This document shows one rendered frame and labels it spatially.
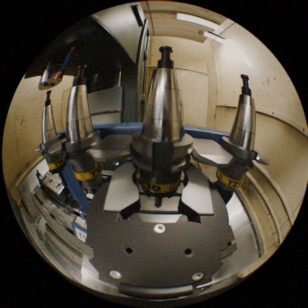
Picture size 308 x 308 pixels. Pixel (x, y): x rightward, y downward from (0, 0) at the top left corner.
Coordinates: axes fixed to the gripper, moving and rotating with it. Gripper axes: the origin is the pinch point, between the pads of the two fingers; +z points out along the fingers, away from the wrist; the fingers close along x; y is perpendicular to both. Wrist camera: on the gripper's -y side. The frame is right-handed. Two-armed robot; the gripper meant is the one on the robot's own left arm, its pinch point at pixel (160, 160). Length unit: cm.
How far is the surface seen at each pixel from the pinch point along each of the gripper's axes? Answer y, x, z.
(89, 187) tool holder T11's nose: 3.8, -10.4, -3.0
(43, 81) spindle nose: -28, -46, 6
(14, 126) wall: -29, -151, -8
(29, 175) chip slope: 35, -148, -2
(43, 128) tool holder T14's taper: -6.3, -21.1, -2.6
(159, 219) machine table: 29.2, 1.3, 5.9
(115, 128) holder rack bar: -3.3, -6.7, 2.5
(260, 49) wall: -57, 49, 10
